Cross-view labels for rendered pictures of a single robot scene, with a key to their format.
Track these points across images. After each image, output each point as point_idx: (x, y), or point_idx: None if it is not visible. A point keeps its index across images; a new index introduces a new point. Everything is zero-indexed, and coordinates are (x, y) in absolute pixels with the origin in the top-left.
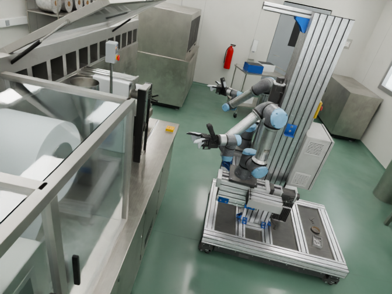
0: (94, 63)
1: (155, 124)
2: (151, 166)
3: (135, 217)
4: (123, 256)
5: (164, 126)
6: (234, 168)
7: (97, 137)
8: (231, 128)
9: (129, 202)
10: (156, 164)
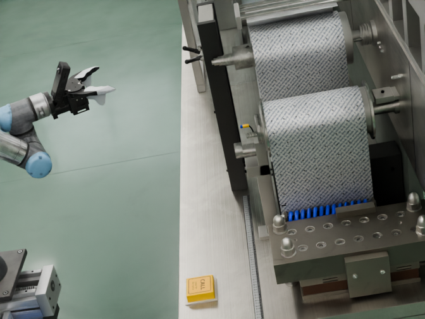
0: (383, 11)
1: (258, 294)
2: (200, 166)
3: (189, 97)
4: (182, 70)
5: (227, 300)
6: (3, 283)
7: None
8: (6, 135)
9: (207, 108)
10: (193, 173)
